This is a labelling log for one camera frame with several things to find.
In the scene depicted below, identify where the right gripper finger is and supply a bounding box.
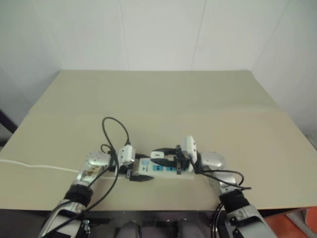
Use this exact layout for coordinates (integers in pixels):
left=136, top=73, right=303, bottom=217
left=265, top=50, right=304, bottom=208
left=151, top=147, right=177, bottom=155
left=151, top=158, right=178, bottom=168

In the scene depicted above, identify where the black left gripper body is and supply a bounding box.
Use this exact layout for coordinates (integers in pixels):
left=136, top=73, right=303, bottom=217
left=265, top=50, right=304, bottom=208
left=119, top=160, right=141, bottom=180

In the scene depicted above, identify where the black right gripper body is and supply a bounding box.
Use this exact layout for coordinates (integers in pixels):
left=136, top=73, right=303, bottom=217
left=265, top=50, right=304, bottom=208
left=173, top=144, right=193, bottom=176

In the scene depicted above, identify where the white power strip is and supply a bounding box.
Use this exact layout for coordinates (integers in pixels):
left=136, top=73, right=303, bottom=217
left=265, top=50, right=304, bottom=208
left=133, top=154, right=196, bottom=181

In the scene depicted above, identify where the orange object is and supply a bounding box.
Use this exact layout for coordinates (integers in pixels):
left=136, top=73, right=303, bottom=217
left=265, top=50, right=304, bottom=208
left=262, top=207, right=317, bottom=238

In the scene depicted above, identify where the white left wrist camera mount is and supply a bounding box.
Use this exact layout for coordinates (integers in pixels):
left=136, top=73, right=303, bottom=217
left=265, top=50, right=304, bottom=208
left=117, top=145, right=137, bottom=167

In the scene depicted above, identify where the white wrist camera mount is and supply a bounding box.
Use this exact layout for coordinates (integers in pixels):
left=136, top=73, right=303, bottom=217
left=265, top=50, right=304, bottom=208
left=117, top=145, right=137, bottom=167
left=181, top=135, right=198, bottom=165

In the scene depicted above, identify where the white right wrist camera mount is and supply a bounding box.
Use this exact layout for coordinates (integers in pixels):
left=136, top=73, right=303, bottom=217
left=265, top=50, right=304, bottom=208
left=181, top=135, right=198, bottom=165

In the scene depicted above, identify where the black table frame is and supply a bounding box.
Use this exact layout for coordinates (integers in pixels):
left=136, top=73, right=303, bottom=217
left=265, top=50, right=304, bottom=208
left=0, top=209, right=302, bottom=238

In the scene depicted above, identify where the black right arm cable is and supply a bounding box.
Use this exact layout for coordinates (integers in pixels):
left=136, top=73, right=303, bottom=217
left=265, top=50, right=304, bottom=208
left=194, top=153, right=252, bottom=238

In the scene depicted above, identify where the white power strip cord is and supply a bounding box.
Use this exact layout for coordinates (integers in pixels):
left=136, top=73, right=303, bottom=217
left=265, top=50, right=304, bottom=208
left=0, top=159, right=130, bottom=179

